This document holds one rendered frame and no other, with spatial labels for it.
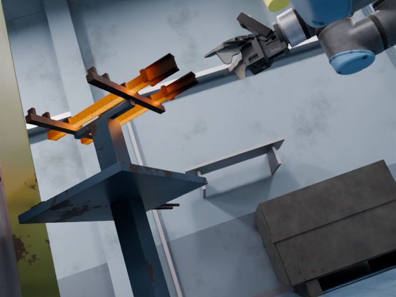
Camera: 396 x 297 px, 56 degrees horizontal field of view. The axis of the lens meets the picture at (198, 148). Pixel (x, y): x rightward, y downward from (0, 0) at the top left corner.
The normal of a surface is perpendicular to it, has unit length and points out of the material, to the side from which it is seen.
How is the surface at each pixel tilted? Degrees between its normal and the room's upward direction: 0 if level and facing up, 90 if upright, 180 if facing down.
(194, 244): 90
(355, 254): 90
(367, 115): 90
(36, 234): 90
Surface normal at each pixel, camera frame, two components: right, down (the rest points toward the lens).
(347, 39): -0.37, -0.18
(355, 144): -0.02, -0.33
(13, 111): 0.82, -0.43
